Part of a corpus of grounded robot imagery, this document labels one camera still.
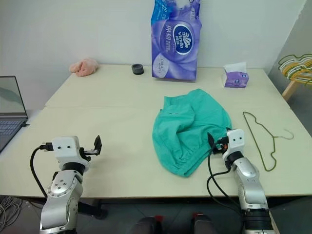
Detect large purple tissue pack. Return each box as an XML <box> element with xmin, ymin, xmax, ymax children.
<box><xmin>150</xmin><ymin>0</ymin><xmax>203</xmax><ymax>81</ymax></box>

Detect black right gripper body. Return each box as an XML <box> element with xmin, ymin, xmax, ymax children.
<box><xmin>212</xmin><ymin>136</ymin><xmax>230</xmax><ymax>155</ymax></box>

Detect grey laptop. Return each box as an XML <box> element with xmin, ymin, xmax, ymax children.
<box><xmin>0</xmin><ymin>76</ymin><xmax>30</xmax><ymax>153</ymax></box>

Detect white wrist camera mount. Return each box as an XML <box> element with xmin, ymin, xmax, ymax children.
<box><xmin>223</xmin><ymin>129</ymin><xmax>245</xmax><ymax>157</ymax></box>
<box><xmin>51</xmin><ymin>136</ymin><xmax>91</xmax><ymax>169</ymax></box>

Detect dark rounded shape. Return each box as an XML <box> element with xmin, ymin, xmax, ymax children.
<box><xmin>192</xmin><ymin>212</ymin><xmax>221</xmax><ymax>234</ymax></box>
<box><xmin>131</xmin><ymin>215</ymin><xmax>163</xmax><ymax>234</ymax></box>

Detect small purple tissue pack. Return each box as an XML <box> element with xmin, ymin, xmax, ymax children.
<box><xmin>221</xmin><ymin>62</ymin><xmax>250</xmax><ymax>88</ymax></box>

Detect green wire hanger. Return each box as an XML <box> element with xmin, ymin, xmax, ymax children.
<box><xmin>243</xmin><ymin>111</ymin><xmax>294</xmax><ymax>172</ymax></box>

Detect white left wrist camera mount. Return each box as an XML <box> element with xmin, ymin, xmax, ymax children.
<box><xmin>51</xmin><ymin>136</ymin><xmax>91</xmax><ymax>169</ymax></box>

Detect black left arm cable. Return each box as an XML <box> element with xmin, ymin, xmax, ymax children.
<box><xmin>30</xmin><ymin>141</ymin><xmax>53</xmax><ymax>198</ymax></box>

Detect grey floor cables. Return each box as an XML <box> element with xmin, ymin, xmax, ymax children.
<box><xmin>0</xmin><ymin>195</ymin><xmax>23</xmax><ymax>230</ymax></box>

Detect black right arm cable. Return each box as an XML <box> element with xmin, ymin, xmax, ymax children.
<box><xmin>206</xmin><ymin>146</ymin><xmax>244</xmax><ymax>215</ymax></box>

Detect wooden clothes rack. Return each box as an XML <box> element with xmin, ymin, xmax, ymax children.
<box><xmin>282</xmin><ymin>78</ymin><xmax>303</xmax><ymax>102</ymax></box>

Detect black table leg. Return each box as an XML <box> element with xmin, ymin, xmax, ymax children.
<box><xmin>77</xmin><ymin>198</ymin><xmax>108</xmax><ymax>220</ymax></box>

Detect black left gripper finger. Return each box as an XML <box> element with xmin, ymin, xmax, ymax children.
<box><xmin>94</xmin><ymin>135</ymin><xmax>102</xmax><ymax>155</ymax></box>

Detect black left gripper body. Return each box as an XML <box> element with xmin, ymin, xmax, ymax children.
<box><xmin>79</xmin><ymin>147</ymin><xmax>100</xmax><ymax>161</ymax></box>

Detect green shorts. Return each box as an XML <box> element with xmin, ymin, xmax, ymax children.
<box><xmin>152</xmin><ymin>89</ymin><xmax>233</xmax><ymax>178</ymax></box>

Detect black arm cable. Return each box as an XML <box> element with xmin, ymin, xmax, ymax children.
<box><xmin>206</xmin><ymin>146</ymin><xmax>244</xmax><ymax>215</ymax></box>
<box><xmin>30</xmin><ymin>141</ymin><xmax>53</xmax><ymax>198</ymax></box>

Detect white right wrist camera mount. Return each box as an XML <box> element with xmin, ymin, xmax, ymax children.
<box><xmin>223</xmin><ymin>129</ymin><xmax>245</xmax><ymax>157</ymax></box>

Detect pink fluffy cloth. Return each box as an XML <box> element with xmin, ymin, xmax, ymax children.
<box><xmin>69</xmin><ymin>58</ymin><xmax>99</xmax><ymax>78</ymax></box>

